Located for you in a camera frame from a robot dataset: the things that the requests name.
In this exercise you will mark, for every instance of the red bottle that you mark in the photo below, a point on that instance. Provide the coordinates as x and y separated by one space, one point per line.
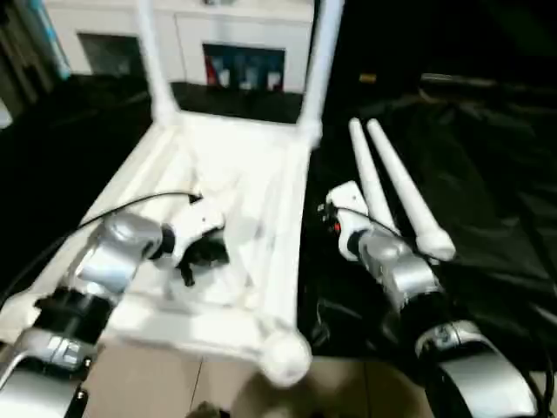
211 71

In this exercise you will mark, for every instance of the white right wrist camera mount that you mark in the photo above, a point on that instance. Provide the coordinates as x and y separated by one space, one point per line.
348 205

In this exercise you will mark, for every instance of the black plastic mat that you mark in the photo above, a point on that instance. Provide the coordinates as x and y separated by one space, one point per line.
496 174

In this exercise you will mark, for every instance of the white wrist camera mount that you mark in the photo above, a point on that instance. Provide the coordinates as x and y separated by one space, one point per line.
196 222
348 205

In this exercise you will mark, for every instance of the blue patterned object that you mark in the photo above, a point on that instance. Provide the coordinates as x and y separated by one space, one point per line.
48 35

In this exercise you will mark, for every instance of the small yellow label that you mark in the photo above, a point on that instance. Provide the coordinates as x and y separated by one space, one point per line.
367 78

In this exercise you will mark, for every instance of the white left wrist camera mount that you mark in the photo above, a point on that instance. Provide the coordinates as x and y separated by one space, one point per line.
196 222

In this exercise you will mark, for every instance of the white glass-door cabinet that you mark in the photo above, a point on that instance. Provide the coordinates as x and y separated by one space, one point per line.
174 26

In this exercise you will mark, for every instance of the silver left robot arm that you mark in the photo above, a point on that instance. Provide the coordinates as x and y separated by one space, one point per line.
104 261

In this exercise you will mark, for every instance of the white plastic table leg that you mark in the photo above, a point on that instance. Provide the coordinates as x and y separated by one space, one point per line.
372 178
405 192
152 61
320 70

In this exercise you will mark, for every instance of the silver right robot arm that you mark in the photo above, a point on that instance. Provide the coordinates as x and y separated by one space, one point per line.
409 279

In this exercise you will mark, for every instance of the white plastic table top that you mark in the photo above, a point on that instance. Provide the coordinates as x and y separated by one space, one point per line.
235 174

